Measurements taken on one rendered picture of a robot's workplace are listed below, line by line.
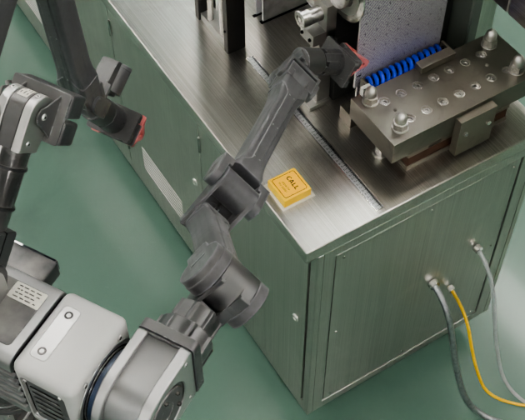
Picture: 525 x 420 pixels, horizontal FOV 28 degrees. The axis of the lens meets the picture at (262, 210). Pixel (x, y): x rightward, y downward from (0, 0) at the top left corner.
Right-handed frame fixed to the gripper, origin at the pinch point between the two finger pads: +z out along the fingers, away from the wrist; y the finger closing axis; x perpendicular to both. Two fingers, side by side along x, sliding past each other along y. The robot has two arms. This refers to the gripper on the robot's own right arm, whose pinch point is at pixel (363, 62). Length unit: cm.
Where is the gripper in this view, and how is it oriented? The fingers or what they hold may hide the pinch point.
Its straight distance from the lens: 230.8
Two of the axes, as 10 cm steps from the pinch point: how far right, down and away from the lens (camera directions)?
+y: 5.3, 6.8, -5.1
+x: 4.1, -7.3, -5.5
